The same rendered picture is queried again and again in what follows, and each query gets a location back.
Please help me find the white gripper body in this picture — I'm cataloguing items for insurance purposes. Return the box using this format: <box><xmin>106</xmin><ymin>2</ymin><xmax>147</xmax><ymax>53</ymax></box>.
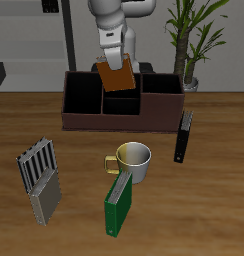
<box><xmin>103</xmin><ymin>45</ymin><xmax>126</xmax><ymax>72</ymax></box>

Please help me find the orange book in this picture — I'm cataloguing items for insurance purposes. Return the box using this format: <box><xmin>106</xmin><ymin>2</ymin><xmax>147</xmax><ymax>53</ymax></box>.
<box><xmin>95</xmin><ymin>53</ymin><xmax>137</xmax><ymax>93</ymax></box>

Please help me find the dark brown desk caddy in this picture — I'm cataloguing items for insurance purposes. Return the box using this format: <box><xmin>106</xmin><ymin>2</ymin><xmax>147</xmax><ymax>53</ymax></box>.
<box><xmin>61</xmin><ymin>70</ymin><xmax>186</xmax><ymax>134</ymax></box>

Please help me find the black and white striped book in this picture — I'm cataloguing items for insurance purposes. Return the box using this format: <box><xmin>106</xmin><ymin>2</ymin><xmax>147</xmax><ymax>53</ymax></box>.
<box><xmin>15</xmin><ymin>136</ymin><xmax>59</xmax><ymax>195</ymax></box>

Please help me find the green book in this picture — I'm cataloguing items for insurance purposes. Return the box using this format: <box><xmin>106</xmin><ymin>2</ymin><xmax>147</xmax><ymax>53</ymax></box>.
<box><xmin>104</xmin><ymin>169</ymin><xmax>134</xmax><ymax>239</ymax></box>

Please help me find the grey book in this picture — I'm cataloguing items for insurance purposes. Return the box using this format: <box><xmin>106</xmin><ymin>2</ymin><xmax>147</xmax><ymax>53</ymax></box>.
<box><xmin>28</xmin><ymin>167</ymin><xmax>63</xmax><ymax>227</ymax></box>

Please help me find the green pot plant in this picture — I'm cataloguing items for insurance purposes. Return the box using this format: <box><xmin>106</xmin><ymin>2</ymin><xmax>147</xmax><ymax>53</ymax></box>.
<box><xmin>163</xmin><ymin>0</ymin><xmax>230</xmax><ymax>94</ymax></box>

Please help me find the white and yellow mug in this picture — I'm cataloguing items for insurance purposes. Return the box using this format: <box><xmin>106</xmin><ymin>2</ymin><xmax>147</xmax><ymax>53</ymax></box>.
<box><xmin>104</xmin><ymin>141</ymin><xmax>153</xmax><ymax>185</ymax></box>

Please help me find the black vertical post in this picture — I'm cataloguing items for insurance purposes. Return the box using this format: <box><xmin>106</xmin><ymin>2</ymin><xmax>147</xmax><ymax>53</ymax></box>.
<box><xmin>61</xmin><ymin>0</ymin><xmax>77</xmax><ymax>72</ymax></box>

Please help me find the small black wall box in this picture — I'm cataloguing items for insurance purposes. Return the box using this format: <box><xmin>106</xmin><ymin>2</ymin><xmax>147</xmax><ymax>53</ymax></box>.
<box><xmin>41</xmin><ymin>0</ymin><xmax>60</xmax><ymax>14</ymax></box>

